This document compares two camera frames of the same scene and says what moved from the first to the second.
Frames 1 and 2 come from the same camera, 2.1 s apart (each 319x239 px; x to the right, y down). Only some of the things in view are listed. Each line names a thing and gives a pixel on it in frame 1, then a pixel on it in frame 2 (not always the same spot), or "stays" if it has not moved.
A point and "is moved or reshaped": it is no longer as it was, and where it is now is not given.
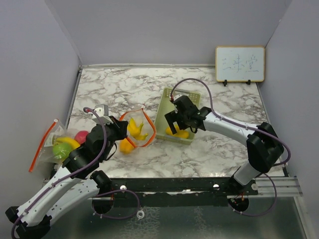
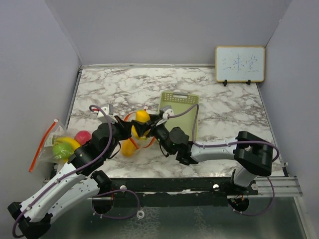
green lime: x=61 y=151 stays
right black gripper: x=173 y=117 -> x=142 y=128
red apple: x=80 y=136 stays
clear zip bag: x=141 y=130 stays
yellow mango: x=182 y=134 is moved or reshaped
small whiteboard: x=239 y=63 stays
